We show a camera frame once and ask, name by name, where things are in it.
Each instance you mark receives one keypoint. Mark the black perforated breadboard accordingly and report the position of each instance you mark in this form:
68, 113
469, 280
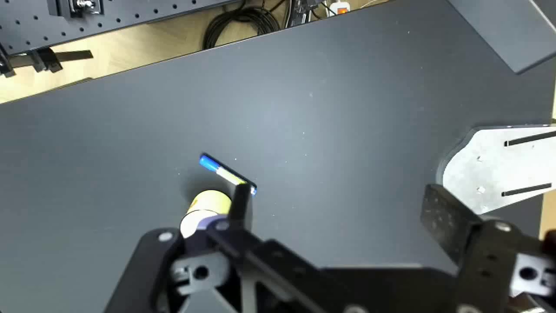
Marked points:
144, 13

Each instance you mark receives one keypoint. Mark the dark flat panel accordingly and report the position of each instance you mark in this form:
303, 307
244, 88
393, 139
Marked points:
509, 27

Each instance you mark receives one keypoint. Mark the black mount block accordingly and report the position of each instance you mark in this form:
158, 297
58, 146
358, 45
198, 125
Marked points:
80, 5

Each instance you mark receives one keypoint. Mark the black flat bars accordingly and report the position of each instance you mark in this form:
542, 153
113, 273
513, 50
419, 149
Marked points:
49, 57

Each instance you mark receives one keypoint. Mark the yellow enamel cup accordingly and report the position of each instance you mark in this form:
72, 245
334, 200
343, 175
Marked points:
209, 201

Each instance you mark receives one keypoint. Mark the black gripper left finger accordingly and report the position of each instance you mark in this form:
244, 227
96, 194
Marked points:
242, 201

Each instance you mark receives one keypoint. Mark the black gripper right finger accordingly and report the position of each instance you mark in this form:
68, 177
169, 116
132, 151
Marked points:
445, 213

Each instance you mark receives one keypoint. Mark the small orange white object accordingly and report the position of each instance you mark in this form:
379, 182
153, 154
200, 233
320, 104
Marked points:
341, 7

